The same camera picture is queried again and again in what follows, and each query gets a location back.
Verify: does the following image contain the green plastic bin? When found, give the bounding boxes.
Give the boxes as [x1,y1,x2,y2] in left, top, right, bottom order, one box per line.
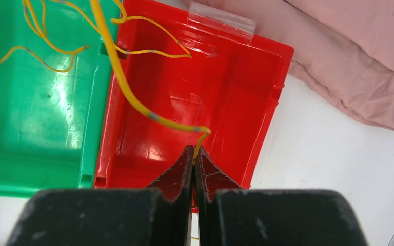
[0,1,111,197]

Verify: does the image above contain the pink cloth shorts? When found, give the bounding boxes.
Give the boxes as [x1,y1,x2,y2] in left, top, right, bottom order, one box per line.
[180,0,394,134]

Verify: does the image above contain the clear tape piece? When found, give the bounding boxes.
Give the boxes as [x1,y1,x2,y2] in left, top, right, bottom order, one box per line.
[183,1,257,58]

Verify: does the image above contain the yellow wire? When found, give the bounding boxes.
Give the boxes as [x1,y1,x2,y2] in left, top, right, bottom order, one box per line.
[0,0,212,166]

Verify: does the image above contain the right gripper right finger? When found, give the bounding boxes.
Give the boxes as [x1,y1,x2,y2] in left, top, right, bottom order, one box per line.
[195,148,367,245]

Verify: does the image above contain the red plastic bin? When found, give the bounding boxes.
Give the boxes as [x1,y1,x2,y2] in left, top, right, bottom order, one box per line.
[94,1,294,188]

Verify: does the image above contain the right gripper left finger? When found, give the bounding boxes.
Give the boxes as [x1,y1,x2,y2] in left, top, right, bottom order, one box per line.
[7,145,194,245]

